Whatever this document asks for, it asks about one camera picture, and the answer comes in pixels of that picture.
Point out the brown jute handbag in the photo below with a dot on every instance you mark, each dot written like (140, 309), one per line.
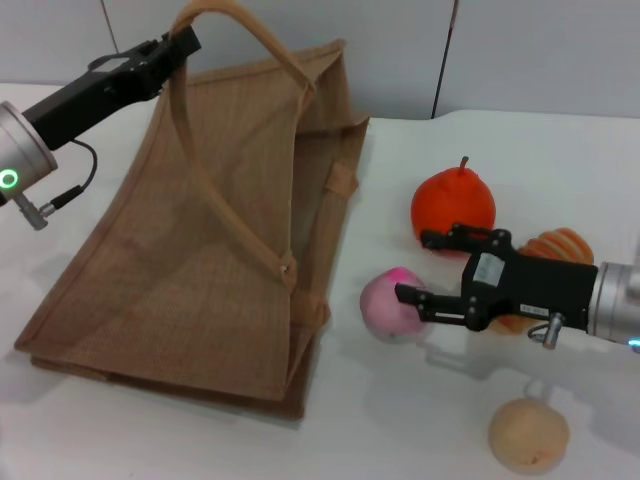
(225, 280)

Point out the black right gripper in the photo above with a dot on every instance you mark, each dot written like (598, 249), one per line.
(535, 287)

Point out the pink peach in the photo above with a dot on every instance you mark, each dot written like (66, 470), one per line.
(382, 310)

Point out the tan round fruit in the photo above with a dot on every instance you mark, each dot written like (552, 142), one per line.
(527, 435)

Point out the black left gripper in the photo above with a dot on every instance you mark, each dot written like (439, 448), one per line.
(100, 92)

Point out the orange pear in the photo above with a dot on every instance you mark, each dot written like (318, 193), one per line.
(450, 205)

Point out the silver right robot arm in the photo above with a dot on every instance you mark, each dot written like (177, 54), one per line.
(617, 305)

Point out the striped orange bread loaf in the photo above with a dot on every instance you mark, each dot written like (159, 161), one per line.
(560, 245)

